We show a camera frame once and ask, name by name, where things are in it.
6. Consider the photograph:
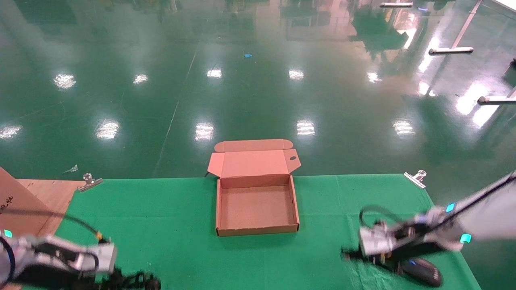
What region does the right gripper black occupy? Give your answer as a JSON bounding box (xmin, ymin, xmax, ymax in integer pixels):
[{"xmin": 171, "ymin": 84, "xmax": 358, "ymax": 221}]
[{"xmin": 341, "ymin": 223, "xmax": 446, "ymax": 269}]

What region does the white floor stand with pole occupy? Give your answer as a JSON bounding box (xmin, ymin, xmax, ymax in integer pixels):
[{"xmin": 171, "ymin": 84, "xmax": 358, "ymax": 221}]
[{"xmin": 428, "ymin": 0, "xmax": 483, "ymax": 55}]

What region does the black computer mouse with cable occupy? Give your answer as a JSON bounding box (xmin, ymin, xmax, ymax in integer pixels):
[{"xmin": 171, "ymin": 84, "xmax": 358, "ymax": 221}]
[{"xmin": 396, "ymin": 257, "xmax": 443, "ymax": 288}]

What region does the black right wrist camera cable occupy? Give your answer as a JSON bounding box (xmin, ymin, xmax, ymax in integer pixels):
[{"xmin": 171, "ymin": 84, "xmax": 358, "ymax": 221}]
[{"xmin": 358, "ymin": 172, "xmax": 516, "ymax": 242}]

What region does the green table cloth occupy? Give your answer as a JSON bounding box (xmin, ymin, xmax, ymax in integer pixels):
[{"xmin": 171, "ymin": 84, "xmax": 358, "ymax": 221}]
[{"xmin": 22, "ymin": 174, "xmax": 483, "ymax": 290}]

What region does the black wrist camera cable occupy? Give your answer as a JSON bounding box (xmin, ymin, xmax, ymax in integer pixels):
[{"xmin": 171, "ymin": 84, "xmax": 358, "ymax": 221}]
[
  {"xmin": 358, "ymin": 172, "xmax": 516, "ymax": 242},
  {"xmin": 0, "ymin": 207, "xmax": 111, "ymax": 244}
]

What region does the open brown cardboard box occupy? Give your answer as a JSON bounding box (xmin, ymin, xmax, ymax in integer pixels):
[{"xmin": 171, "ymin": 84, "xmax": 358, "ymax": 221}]
[{"xmin": 207, "ymin": 139, "xmax": 302, "ymax": 237}]

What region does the brown cardboard sheet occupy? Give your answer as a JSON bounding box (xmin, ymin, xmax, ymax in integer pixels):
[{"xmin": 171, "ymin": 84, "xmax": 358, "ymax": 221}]
[{"xmin": 0, "ymin": 167, "xmax": 54, "ymax": 239}]

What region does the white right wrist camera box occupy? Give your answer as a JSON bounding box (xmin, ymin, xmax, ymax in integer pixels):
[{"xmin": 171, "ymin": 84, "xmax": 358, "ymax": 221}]
[{"xmin": 358, "ymin": 224, "xmax": 398, "ymax": 257}]

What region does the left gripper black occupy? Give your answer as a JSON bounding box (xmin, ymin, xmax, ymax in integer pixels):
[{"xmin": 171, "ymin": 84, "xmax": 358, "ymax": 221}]
[{"xmin": 18, "ymin": 236, "xmax": 162, "ymax": 290}]

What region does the black left wrist camera cable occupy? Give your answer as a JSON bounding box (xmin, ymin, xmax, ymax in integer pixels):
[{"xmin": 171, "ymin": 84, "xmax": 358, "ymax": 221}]
[{"xmin": 0, "ymin": 207, "xmax": 111, "ymax": 244}]

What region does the silver metal spring clip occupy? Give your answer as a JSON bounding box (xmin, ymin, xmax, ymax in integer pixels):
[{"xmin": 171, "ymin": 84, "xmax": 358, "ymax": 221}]
[
  {"xmin": 404, "ymin": 170, "xmax": 427, "ymax": 189},
  {"xmin": 78, "ymin": 173, "xmax": 103, "ymax": 193}
]

